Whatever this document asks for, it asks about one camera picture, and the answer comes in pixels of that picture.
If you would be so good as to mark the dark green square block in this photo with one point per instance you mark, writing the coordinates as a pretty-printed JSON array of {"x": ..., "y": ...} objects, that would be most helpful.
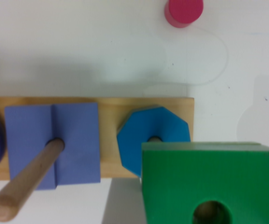
[{"x": 178, "y": 177}]

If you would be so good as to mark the pink cylinder block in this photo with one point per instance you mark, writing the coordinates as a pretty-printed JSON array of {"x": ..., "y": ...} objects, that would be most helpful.
[{"x": 181, "y": 13}]

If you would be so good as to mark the purple square block on peg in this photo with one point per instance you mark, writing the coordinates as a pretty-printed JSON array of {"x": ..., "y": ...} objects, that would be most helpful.
[{"x": 30, "y": 127}]

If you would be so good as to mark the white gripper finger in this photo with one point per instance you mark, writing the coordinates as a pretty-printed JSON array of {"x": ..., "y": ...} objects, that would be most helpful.
[{"x": 124, "y": 203}]

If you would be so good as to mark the wooden peg base board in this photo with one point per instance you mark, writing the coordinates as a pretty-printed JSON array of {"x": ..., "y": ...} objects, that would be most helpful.
[{"x": 112, "y": 113}]

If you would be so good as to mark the wooden peg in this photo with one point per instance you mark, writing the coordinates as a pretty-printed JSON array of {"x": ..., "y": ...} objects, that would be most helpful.
[
  {"x": 155, "y": 139},
  {"x": 15, "y": 193}
]

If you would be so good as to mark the blue octagon block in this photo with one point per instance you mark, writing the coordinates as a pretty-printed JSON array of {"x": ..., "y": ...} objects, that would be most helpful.
[{"x": 143, "y": 124}]

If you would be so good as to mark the middle wooden peg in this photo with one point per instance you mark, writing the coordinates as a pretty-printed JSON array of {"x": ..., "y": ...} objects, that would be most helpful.
[{"x": 15, "y": 193}]

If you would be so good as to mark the front wooden peg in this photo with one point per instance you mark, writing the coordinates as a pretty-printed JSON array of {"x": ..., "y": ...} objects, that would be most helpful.
[{"x": 155, "y": 139}]

